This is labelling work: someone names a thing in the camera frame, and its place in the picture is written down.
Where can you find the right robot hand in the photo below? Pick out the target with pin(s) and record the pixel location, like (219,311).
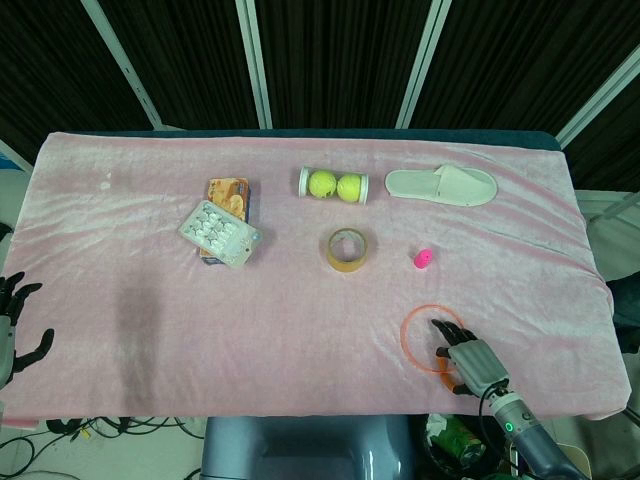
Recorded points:
(472,357)

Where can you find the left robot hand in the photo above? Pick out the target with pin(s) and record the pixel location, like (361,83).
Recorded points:
(12,320)

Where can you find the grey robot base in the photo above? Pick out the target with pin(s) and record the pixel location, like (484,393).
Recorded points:
(305,447)

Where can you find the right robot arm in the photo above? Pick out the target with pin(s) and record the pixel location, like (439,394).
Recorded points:
(525,435)

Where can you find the pink small object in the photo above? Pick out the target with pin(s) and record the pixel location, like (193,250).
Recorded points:
(423,258)

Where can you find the black waste bin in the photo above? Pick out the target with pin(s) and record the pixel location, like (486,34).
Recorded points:
(450,445)

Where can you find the pink velvet tablecloth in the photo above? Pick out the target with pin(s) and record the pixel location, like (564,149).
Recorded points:
(150,310)

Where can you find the brown packing tape roll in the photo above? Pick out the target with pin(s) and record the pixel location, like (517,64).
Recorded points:
(346,257)

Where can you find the white disposable slipper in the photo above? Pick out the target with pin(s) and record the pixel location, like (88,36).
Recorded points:
(440,186)

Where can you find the yellow-green tennis ball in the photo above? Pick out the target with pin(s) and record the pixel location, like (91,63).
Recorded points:
(322,183)
(351,188)

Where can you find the clear tennis ball tube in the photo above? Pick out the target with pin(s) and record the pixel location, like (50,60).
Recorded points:
(334,185)

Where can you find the blister pack of white pieces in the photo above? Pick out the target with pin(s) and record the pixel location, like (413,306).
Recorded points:
(220,234)

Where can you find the orange snack box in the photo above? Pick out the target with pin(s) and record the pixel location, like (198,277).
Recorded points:
(234,196)

